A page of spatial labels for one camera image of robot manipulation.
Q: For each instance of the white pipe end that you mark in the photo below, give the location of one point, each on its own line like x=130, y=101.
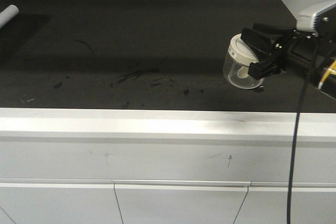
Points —
x=8, y=14

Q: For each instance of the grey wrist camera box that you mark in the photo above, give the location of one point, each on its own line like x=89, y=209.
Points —
x=317, y=19

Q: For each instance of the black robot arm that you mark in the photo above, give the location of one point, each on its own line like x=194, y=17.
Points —
x=303, y=53

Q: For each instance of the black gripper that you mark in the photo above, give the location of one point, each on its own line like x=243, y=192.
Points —
x=311, y=57

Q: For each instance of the white lower cabinet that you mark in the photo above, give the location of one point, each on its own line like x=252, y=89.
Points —
x=129, y=166

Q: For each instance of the glass jar with beige lid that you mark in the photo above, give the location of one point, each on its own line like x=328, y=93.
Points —
x=236, y=65

